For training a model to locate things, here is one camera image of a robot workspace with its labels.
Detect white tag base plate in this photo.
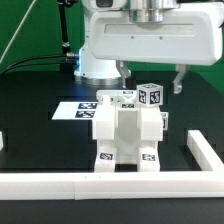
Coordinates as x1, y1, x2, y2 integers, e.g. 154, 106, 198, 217
52, 102, 97, 120

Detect white tagged cube nut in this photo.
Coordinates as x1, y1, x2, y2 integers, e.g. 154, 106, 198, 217
161, 112, 169, 131
137, 83, 163, 107

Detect white chair seat part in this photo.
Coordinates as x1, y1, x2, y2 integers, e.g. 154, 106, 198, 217
92, 96, 163, 166

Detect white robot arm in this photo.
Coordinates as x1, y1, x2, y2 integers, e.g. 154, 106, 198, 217
79, 0, 224, 94

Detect black cables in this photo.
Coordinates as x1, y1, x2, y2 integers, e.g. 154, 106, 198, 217
0, 53, 80, 77

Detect white diagonal cable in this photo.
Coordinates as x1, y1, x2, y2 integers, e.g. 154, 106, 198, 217
0, 0, 38, 66

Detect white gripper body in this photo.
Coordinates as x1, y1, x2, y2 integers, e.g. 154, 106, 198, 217
89, 10, 223, 65

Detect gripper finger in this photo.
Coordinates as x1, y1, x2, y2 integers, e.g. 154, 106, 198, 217
116, 60, 131, 87
173, 65, 189, 94

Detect white chair back frame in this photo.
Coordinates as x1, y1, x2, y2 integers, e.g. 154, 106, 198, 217
96, 90, 137, 108

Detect white U-shaped obstacle fence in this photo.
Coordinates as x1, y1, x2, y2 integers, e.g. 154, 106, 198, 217
0, 130, 224, 200

